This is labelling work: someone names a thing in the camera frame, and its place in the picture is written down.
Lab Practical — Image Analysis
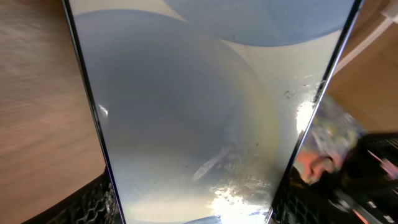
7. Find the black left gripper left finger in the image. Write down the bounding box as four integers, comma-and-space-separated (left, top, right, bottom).
23, 172, 122, 224

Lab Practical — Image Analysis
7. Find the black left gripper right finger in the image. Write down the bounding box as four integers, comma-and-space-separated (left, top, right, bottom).
272, 168, 339, 224

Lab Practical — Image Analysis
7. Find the blue screen smartphone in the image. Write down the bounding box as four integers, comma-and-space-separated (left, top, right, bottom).
63, 0, 362, 223

